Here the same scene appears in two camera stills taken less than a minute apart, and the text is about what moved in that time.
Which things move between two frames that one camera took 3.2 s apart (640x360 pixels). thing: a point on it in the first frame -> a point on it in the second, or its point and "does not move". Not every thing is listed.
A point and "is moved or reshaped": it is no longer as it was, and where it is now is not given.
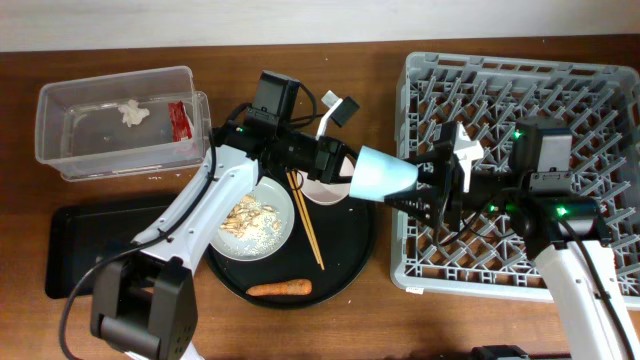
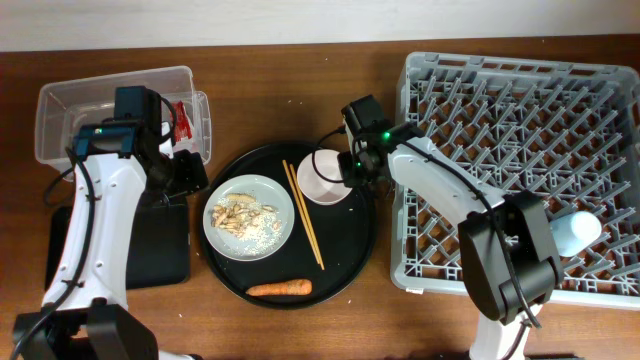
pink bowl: [328, 193] does not move
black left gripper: [323, 168] -> [194, 176]
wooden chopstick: [300, 213] does not move
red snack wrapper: [179, 121] does not move
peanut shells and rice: [257, 227] does not move
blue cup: [378, 173] is moved or reshaped
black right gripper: [447, 201] -> [348, 173]
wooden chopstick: [310, 226] does not move
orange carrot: [298, 287] does not move
